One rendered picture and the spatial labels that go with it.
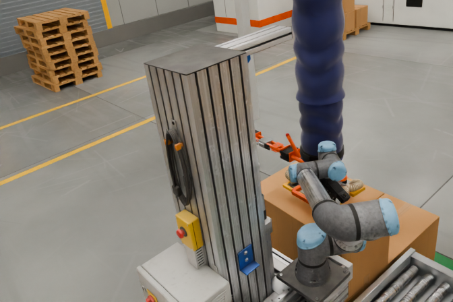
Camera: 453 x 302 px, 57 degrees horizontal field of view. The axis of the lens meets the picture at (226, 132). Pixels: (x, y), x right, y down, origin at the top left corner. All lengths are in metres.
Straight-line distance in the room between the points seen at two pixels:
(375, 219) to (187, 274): 0.74
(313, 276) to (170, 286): 0.58
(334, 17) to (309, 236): 0.93
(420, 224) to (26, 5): 9.56
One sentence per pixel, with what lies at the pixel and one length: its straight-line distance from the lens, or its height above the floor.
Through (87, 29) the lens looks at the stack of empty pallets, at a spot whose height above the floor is 0.97.
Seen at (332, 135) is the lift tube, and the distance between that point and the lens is 2.10.
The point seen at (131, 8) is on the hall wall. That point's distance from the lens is 12.03.
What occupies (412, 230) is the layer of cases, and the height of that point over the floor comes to 0.54.
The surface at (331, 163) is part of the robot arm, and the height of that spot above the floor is 1.51.
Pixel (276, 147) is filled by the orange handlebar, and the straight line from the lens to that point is 2.50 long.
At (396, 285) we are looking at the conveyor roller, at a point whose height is 0.55.
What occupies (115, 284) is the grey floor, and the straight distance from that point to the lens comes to 3.60.
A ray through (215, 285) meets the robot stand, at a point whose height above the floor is 1.23.
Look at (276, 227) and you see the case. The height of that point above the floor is 0.78.
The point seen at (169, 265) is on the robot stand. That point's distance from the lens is 1.75.
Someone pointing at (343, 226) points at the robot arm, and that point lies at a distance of 1.34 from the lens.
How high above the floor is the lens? 2.40
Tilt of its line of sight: 26 degrees down
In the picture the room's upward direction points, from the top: 8 degrees counter-clockwise
